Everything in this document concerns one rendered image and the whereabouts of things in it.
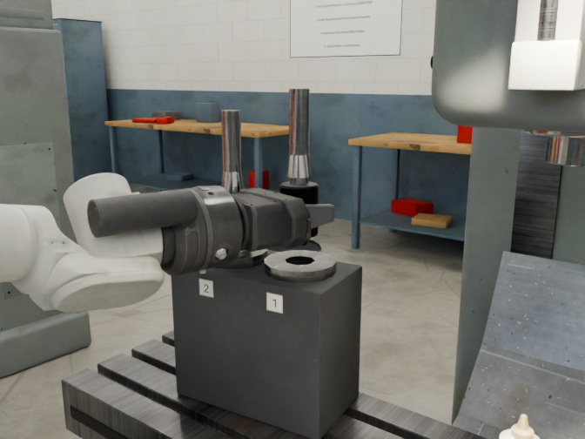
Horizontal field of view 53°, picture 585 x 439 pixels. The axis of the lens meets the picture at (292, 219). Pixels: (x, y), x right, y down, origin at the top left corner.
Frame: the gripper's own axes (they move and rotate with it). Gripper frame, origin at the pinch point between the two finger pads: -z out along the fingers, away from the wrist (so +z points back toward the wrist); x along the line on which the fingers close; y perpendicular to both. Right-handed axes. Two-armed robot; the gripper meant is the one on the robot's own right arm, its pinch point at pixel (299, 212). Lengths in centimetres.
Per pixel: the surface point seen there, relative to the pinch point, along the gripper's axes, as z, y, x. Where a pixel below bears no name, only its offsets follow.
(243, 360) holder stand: 7.1, 18.2, 2.0
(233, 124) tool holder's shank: 4.1, -10.1, 8.0
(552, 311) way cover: -34.8, 16.6, -15.1
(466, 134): -317, 22, 203
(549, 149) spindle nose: -2.4, -10.2, -29.5
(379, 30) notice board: -345, -58, 321
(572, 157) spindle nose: -2.1, -9.8, -31.6
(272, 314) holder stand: 5.5, 11.3, -2.1
